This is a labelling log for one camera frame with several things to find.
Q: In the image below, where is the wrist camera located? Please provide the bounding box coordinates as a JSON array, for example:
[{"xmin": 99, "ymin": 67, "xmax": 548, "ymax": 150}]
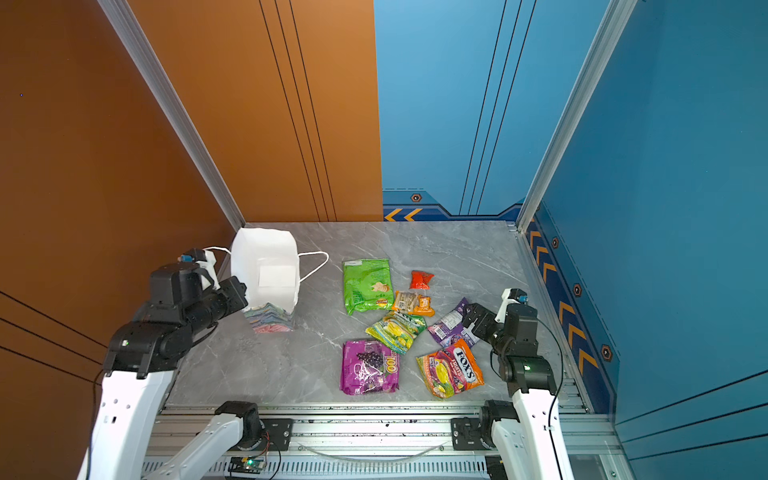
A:
[
  {"xmin": 178, "ymin": 248, "xmax": 219, "ymax": 290},
  {"xmin": 495, "ymin": 288, "xmax": 528, "ymax": 323}
]

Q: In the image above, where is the Fox's fruit candy bag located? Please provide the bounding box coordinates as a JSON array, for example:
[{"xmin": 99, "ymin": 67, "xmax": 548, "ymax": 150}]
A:
[{"xmin": 417, "ymin": 339, "xmax": 485, "ymax": 399}]

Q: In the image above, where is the left green circuit board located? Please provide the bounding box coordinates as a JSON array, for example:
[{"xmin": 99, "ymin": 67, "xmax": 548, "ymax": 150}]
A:
[{"xmin": 227, "ymin": 457, "xmax": 267, "ymax": 476}]

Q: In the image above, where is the floral white paper bag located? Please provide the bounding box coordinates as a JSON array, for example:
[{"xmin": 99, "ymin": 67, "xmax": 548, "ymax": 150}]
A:
[{"xmin": 204, "ymin": 228, "xmax": 329, "ymax": 334}]

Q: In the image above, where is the green Lays chips bag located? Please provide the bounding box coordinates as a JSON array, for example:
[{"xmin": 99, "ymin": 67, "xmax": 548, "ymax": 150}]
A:
[{"xmin": 342, "ymin": 259, "xmax": 395, "ymax": 315}]

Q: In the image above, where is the aluminium front rail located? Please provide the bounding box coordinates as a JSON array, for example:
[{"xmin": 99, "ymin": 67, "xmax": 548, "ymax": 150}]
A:
[{"xmin": 140, "ymin": 402, "xmax": 635, "ymax": 479}]

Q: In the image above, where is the left aluminium frame post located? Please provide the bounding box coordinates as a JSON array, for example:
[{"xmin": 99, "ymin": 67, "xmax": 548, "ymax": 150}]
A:
[{"xmin": 98, "ymin": 0, "xmax": 246, "ymax": 230}]

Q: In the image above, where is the yellow green candy bag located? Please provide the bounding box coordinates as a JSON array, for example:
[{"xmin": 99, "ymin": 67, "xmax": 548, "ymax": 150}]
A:
[{"xmin": 366, "ymin": 311, "xmax": 427, "ymax": 355}]

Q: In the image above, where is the small red snack packet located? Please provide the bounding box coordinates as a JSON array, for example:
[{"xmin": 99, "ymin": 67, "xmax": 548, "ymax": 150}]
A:
[{"xmin": 410, "ymin": 270, "xmax": 434, "ymax": 290}]

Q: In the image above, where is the purple white snack bag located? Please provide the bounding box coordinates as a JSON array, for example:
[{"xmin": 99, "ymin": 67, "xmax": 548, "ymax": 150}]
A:
[{"xmin": 427, "ymin": 298, "xmax": 480, "ymax": 348}]

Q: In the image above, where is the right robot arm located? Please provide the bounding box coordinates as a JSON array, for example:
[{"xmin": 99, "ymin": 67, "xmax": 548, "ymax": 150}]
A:
[{"xmin": 462, "ymin": 300, "xmax": 574, "ymax": 479}]

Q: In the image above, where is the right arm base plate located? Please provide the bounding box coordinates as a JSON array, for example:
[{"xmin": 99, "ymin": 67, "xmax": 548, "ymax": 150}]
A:
[{"xmin": 450, "ymin": 417, "xmax": 495, "ymax": 451}]

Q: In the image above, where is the magenta grape candy bag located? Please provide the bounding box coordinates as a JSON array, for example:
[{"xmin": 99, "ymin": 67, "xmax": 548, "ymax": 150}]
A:
[{"xmin": 340, "ymin": 340, "xmax": 400, "ymax": 396}]

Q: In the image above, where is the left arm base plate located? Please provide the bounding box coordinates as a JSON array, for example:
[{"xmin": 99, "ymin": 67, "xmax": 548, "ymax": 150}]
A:
[{"xmin": 229, "ymin": 418, "xmax": 294, "ymax": 453}]

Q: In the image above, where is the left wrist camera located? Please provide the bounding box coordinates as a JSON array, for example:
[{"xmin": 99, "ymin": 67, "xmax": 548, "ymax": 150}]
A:
[{"xmin": 178, "ymin": 248, "xmax": 219, "ymax": 290}]

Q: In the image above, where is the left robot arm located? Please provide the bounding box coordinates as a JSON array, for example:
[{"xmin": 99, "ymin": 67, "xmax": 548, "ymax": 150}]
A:
[{"xmin": 78, "ymin": 262, "xmax": 247, "ymax": 479}]

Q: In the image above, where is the orange cracker snack packet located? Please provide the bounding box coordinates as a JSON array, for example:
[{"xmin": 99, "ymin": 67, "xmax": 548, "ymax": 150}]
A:
[{"xmin": 393, "ymin": 291, "xmax": 435, "ymax": 317}]

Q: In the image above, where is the aluminium frame post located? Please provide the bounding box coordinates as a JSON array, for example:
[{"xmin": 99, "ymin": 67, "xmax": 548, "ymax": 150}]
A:
[
  {"xmin": 98, "ymin": 0, "xmax": 246, "ymax": 230},
  {"xmin": 515, "ymin": 0, "xmax": 637, "ymax": 234}
]

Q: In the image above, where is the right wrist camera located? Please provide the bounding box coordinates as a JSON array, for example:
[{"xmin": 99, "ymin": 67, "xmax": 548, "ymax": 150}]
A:
[{"xmin": 495, "ymin": 288, "xmax": 528, "ymax": 323}]

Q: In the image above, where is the right aluminium frame post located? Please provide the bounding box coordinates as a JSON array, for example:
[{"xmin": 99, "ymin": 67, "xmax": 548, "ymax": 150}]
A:
[{"xmin": 515, "ymin": 0, "xmax": 637, "ymax": 234}]

